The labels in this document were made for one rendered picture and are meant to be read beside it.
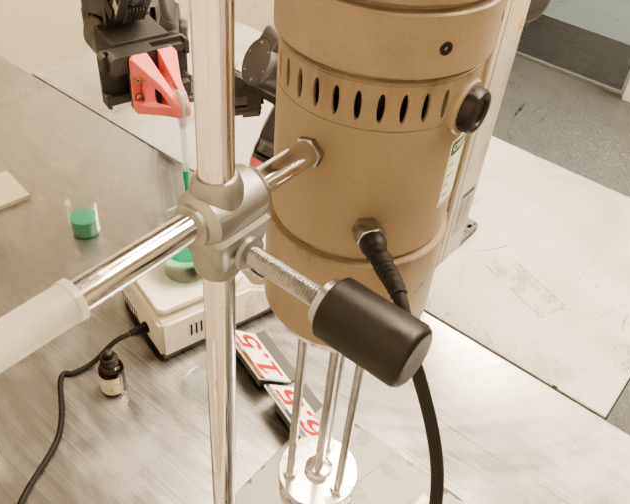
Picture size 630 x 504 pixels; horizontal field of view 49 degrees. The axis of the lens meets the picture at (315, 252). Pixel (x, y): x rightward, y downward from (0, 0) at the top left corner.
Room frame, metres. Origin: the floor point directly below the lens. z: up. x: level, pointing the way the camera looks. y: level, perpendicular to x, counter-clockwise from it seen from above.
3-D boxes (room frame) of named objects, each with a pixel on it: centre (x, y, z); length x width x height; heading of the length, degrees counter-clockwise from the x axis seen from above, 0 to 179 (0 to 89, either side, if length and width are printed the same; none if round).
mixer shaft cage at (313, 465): (0.31, -0.02, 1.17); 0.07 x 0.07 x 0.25
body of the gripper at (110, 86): (0.71, 0.22, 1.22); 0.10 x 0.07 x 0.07; 129
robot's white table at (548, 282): (1.07, -0.03, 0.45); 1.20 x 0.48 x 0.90; 55
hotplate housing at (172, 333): (0.65, 0.15, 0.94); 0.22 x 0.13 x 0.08; 129
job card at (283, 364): (0.55, 0.05, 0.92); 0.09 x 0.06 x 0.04; 38
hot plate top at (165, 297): (0.63, 0.17, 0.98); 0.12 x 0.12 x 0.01; 39
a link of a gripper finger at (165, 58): (0.65, 0.18, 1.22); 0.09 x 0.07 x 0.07; 39
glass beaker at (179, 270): (0.62, 0.15, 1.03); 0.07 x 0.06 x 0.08; 128
